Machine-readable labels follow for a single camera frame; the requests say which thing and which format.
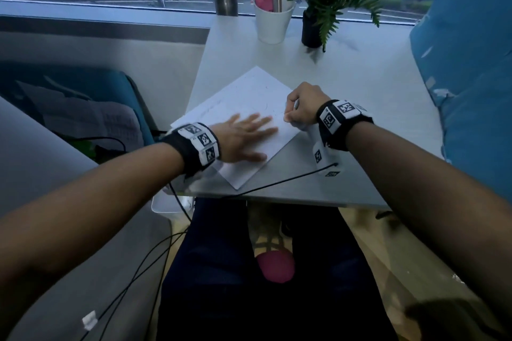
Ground person's right hand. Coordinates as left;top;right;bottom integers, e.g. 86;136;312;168
283;82;332;126

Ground person's left hand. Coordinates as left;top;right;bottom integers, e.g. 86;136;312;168
210;112;279;164

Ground white paper sheet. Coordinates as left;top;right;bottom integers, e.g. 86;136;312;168
171;66;305;190

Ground person's right forearm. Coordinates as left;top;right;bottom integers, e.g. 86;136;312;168
346;120;512;313

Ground person's left forearm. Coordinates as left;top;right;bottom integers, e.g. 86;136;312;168
0;143;185;329

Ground person's dark trousers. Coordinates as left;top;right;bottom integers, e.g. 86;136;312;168
156;197;399;341

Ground grey printed paper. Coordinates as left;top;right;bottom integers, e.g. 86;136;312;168
15;80;145;152

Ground green potted fern black pot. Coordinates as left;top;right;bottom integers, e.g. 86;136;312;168
282;0;385;52

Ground white cup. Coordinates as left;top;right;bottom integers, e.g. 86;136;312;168
253;0;296;45

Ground white plastic bin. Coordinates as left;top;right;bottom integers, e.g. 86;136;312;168
151;189;195;216

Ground pink slipper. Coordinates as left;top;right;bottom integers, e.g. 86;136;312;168
255;250;296;285

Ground teal chair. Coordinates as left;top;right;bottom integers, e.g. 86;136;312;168
0;63;157;145

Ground blue patterned cushion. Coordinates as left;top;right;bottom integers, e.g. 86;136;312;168
410;0;512;204

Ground black right wrist camera band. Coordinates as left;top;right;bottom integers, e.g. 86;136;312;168
311;100;375;177

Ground black wrist camera band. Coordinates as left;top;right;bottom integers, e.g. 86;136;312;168
311;100;375;177
162;123;221;178

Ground black left wrist camera band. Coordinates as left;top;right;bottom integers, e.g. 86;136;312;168
162;123;221;178

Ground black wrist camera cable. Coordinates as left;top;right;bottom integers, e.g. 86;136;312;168
167;163;340;217

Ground black floor cable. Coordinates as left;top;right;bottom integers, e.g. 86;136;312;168
79;229;189;341

